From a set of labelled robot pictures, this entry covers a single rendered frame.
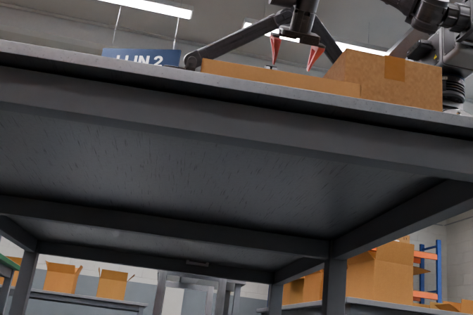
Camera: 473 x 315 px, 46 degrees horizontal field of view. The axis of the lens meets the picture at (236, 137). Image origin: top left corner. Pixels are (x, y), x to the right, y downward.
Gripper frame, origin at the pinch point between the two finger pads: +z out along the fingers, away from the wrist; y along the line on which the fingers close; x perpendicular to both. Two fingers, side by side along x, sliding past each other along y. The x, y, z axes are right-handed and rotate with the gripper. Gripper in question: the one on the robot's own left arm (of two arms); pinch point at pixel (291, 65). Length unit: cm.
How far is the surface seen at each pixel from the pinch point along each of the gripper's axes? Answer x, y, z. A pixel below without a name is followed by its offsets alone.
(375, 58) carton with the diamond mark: 22.6, -13.2, -9.3
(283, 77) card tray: 60, 16, -9
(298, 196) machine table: 24.3, -3.7, 27.2
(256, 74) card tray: 60, 20, -8
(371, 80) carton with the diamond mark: 26.3, -12.4, -4.8
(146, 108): 63, 36, -1
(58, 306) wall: -603, 112, 554
